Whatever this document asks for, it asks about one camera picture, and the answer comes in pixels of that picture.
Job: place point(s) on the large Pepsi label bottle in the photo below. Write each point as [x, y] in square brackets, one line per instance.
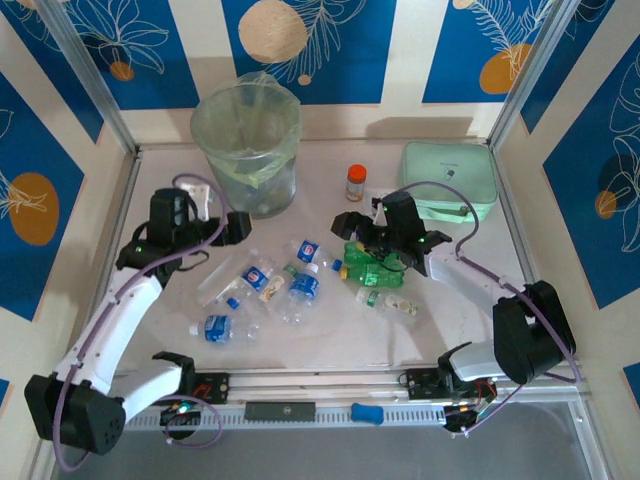
[254, 277]

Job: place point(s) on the clear bottle blue label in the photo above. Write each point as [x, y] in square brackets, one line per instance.
[304, 287]
[217, 327]

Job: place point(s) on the clear bottle green label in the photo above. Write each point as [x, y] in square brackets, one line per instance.
[395, 302]

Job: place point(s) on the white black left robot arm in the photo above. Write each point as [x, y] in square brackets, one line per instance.
[125, 320]

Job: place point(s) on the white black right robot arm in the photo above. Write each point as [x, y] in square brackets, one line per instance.
[470, 280]

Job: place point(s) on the clear plastic waste bin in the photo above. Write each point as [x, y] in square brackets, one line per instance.
[250, 200]

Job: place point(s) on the orange capped pill bottle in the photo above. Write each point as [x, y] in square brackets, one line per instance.
[356, 185]

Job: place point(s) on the loose blue bottle cap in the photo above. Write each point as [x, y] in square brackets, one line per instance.
[231, 302]

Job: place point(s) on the mint green zip pouch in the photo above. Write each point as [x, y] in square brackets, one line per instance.
[450, 165]

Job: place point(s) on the black flat device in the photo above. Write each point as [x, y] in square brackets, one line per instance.
[280, 410]

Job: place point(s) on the blue bone shaped object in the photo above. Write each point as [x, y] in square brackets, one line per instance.
[367, 412]

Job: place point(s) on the left base circuit board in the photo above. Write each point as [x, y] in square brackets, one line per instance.
[180, 409]

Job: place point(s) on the base circuit board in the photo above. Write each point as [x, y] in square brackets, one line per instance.
[465, 412]
[180, 409]

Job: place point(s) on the right base circuit board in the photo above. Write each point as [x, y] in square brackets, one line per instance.
[465, 412]

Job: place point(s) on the aluminium side rail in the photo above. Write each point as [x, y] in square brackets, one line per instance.
[512, 200]
[122, 200]

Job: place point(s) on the aluminium front rail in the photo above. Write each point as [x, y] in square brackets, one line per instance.
[320, 382]

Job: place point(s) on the aluminium frame post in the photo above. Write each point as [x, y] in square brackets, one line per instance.
[84, 65]
[533, 65]

